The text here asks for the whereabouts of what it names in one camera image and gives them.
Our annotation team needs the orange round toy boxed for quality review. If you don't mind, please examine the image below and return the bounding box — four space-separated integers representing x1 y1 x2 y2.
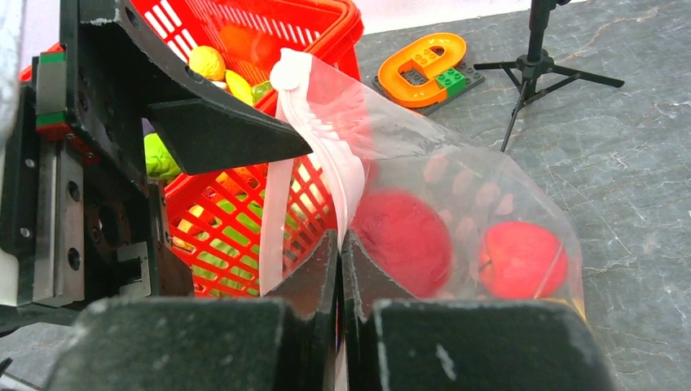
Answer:
372 33 485 116

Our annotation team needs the yellow toy banana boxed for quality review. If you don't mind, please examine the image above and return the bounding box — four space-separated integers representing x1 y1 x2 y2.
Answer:
225 70 254 106

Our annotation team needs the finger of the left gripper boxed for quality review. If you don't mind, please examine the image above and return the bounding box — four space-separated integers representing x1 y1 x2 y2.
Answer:
117 1 311 174

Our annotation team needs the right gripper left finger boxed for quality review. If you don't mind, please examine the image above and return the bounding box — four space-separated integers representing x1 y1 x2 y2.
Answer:
268 230 339 390

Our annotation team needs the red toy pomegranate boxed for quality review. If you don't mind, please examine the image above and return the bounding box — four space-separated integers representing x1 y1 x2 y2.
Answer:
478 221 568 299

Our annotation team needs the clear zip top bag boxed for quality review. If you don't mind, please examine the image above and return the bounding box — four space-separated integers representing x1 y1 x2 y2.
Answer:
258 48 587 325

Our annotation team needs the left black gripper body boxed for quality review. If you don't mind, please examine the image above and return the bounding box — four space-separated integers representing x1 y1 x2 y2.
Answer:
1 1 194 324

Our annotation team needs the red toy apple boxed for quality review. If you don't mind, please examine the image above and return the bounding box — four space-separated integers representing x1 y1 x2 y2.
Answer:
350 189 453 298

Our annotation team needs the black microphone tripod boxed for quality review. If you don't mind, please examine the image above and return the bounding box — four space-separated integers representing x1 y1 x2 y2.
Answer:
473 0 624 152

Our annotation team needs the orange toy tangerine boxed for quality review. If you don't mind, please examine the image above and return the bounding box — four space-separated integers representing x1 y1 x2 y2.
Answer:
187 46 227 81

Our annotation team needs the green toy pepper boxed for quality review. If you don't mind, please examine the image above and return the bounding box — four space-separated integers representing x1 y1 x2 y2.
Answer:
143 133 182 182

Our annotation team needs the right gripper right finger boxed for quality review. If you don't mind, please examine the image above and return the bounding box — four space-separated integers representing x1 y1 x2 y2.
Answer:
341 230 413 390

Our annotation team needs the red plastic basket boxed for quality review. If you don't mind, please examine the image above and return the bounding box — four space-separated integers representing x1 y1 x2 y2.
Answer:
131 1 363 297

